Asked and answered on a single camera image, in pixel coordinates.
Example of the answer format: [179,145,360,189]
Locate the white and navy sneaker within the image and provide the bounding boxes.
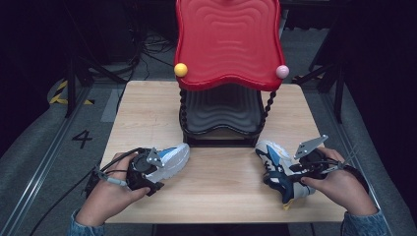
[255,140,317,210]

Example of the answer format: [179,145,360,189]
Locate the red and black shoe rack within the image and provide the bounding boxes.
[173,0,291,148]

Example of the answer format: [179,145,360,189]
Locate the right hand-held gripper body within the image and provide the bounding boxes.
[293,134,345,181]

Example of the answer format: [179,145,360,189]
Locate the white and light blue sneaker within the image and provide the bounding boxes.
[144,142,191,185]

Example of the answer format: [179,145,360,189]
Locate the person's left hand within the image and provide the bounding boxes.
[75,151,151,228]

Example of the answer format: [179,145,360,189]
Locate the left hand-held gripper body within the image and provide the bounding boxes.
[126,147,166,193]

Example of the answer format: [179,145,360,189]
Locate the grey cable plug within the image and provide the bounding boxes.
[323,146,359,175]
[95,167,130,189]

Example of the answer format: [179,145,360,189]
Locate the black cable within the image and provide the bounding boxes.
[29,147,142,236]
[340,163,371,195]

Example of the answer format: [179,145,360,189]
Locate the aluminium floor rail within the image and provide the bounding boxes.
[323,92,409,236]
[0,86,93,236]

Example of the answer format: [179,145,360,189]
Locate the black metal stand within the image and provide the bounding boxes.
[291,26,347,125]
[63,48,128,120]

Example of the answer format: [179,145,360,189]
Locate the bundle of black floor cables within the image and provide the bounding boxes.
[129,28,179,82]

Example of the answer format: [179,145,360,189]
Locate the person's right hand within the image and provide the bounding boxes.
[299,147,379,217]

